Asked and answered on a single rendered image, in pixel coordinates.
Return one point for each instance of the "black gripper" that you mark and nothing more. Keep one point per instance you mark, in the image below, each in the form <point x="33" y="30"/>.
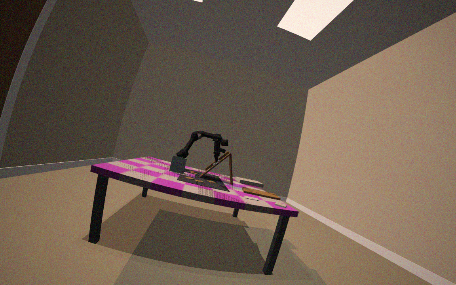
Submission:
<point x="216" y="152"/>

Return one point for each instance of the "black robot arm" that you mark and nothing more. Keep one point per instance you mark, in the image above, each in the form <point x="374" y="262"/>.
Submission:
<point x="183" y="153"/>

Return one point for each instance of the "brown flat rectangular board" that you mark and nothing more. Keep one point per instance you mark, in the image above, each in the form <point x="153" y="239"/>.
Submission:
<point x="260" y="193"/>

